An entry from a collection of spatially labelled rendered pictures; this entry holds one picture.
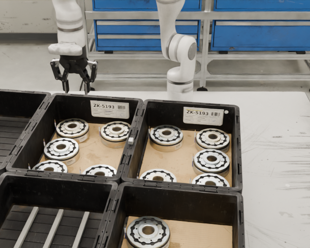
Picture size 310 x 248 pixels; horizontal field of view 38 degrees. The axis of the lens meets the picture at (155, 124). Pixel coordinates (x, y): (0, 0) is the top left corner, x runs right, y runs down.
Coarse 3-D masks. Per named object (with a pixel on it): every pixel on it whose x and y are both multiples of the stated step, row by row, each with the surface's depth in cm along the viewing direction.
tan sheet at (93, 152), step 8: (96, 128) 148; (56, 136) 144; (96, 136) 144; (80, 144) 141; (88, 144) 141; (96, 144) 141; (80, 152) 138; (88, 152) 138; (96, 152) 138; (104, 152) 138; (112, 152) 138; (120, 152) 138; (40, 160) 134; (80, 160) 134; (88, 160) 134; (96, 160) 134; (104, 160) 134; (112, 160) 134; (72, 168) 131; (80, 168) 131
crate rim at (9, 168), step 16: (64, 96) 146; (80, 96) 146; (96, 96) 145; (112, 96) 145; (32, 128) 131; (128, 144) 124; (16, 160) 119; (64, 176) 113; (80, 176) 113; (96, 176) 113
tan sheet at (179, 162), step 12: (192, 132) 146; (192, 144) 141; (144, 156) 136; (156, 156) 136; (168, 156) 136; (180, 156) 136; (228, 156) 136; (144, 168) 131; (156, 168) 131; (168, 168) 131; (180, 168) 131; (192, 168) 131; (180, 180) 127; (192, 180) 127; (228, 180) 127
